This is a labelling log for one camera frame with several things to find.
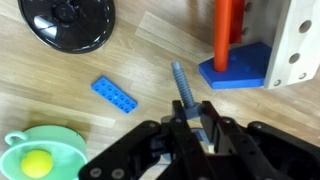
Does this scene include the mint green bowl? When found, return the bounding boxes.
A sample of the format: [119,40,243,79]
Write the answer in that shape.
[0,124,88,180]

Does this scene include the grey plastic toy screw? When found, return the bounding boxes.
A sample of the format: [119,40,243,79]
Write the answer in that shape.
[170,60,202,120]

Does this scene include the yellow toy lemon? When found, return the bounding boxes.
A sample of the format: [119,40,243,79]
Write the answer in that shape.
[20,149,54,179]

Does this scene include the wooden toy board blue ends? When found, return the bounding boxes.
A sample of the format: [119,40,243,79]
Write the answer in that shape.
[198,0,320,90]

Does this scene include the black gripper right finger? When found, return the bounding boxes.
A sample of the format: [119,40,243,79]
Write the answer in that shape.
[200,100,320,180]

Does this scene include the black round pot lid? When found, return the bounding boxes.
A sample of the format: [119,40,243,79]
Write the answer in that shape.
[18,0,116,54]

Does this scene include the blue studded brick plate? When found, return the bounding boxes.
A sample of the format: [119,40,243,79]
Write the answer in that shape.
[90,75,139,115]

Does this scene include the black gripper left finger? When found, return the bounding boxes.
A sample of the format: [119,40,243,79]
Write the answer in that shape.
[78,99,214,180]

